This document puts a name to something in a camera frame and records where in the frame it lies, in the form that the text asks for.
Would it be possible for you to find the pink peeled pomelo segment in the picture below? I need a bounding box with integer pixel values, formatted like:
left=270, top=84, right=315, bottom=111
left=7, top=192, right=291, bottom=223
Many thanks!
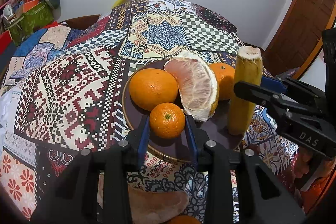
left=97, top=174, right=190, bottom=224

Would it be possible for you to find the patterned patchwork blanket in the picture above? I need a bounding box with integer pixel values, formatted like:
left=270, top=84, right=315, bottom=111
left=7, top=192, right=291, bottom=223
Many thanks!
left=0, top=0, right=302, bottom=224

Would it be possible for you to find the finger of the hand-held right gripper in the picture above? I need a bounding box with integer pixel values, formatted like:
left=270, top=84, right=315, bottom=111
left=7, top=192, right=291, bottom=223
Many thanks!
left=233, top=81, right=292, bottom=117
left=261, top=76, right=325, bottom=107

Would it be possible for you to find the blue patchwork quilt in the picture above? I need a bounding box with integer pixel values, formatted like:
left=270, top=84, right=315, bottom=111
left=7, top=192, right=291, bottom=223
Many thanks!
left=0, top=22, right=79, bottom=88

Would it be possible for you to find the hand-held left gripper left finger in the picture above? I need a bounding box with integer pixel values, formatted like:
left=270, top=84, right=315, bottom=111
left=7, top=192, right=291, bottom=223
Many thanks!
left=31, top=115, right=151, bottom=224

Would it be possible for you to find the pomelo piece with yellow rind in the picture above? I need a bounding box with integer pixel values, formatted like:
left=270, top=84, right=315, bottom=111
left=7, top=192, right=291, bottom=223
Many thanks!
left=164, top=50, right=220, bottom=123

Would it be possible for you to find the large round orange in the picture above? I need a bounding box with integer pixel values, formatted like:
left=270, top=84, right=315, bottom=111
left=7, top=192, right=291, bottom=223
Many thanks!
left=208, top=62, right=236, bottom=101

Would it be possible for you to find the white crumpled sheet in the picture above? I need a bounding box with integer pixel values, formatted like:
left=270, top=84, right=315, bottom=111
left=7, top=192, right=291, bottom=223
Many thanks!
left=0, top=91, right=17, bottom=136

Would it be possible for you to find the person's right hand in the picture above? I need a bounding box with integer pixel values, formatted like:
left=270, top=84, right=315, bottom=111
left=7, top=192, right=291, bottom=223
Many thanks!
left=293, top=150, right=315, bottom=188

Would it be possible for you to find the dark purple round plate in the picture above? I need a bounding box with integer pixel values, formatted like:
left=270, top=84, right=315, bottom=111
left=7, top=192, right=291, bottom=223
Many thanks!
left=121, top=59, right=246, bottom=163

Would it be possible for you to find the red rectangular box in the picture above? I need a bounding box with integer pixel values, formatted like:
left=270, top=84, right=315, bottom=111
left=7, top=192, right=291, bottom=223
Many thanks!
left=0, top=30, right=14, bottom=55

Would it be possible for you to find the small white fan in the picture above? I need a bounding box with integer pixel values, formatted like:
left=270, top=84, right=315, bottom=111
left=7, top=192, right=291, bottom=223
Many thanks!
left=2, top=3, right=16, bottom=20

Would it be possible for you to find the yellow banana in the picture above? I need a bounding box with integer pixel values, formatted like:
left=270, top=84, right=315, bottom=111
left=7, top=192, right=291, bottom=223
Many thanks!
left=227, top=47, right=263, bottom=136

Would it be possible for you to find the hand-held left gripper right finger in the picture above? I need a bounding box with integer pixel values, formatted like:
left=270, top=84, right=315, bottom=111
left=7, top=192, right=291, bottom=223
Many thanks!
left=185, top=115, right=307, bottom=224

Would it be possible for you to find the large oval orange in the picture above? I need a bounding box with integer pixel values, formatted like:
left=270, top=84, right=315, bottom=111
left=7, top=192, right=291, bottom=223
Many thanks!
left=130, top=68, right=179, bottom=112

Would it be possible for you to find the brown wooden door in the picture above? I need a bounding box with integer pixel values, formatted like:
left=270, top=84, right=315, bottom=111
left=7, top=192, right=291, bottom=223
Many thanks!
left=262, top=0, right=336, bottom=75

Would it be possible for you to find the dark wooden bed frame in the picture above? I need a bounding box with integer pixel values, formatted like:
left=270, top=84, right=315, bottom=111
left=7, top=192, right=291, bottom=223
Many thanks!
left=59, top=14, right=102, bottom=30

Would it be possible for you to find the small tangerine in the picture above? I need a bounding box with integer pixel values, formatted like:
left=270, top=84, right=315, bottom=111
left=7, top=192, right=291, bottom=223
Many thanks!
left=149, top=102, right=186, bottom=139
left=165, top=215, right=202, bottom=224

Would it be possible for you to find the green patterned storage box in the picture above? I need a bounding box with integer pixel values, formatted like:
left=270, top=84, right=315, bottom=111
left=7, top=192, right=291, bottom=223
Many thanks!
left=7, top=0, right=55, bottom=46

